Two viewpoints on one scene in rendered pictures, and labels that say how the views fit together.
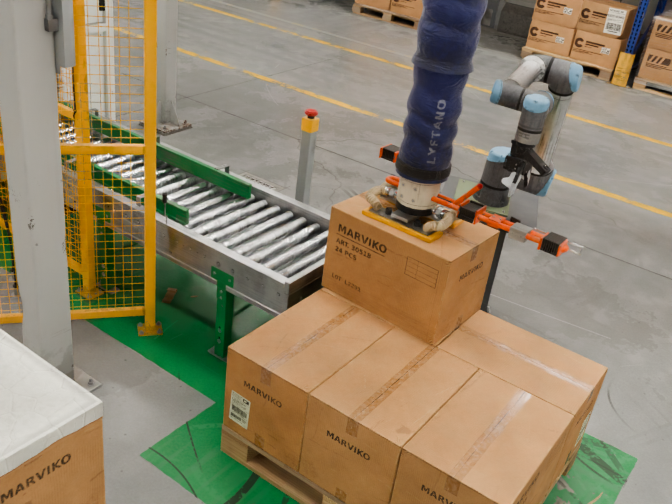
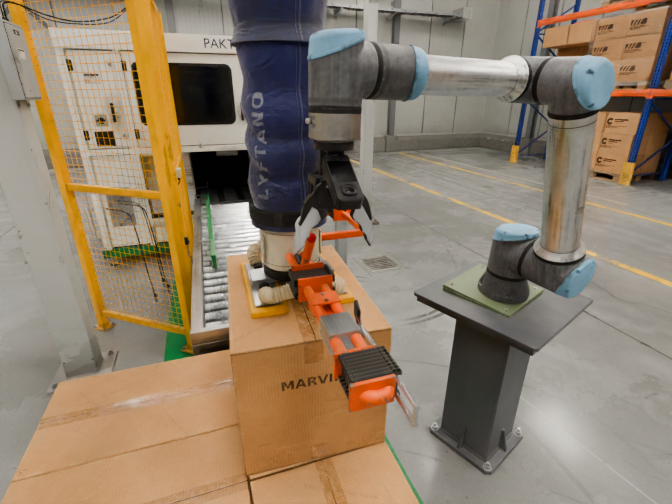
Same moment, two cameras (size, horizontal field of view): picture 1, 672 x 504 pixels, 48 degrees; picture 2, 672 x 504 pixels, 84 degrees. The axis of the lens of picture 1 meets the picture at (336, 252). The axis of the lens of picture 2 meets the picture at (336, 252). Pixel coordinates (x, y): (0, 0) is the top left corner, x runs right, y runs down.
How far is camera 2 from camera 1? 2.56 m
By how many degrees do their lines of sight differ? 36
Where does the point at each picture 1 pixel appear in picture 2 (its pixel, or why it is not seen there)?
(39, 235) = (29, 245)
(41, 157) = (17, 179)
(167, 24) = (364, 154)
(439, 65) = (238, 30)
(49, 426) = not seen: outside the picture
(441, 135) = (267, 153)
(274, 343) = (96, 395)
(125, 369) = not seen: hidden behind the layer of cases
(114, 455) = not seen: hidden behind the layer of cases
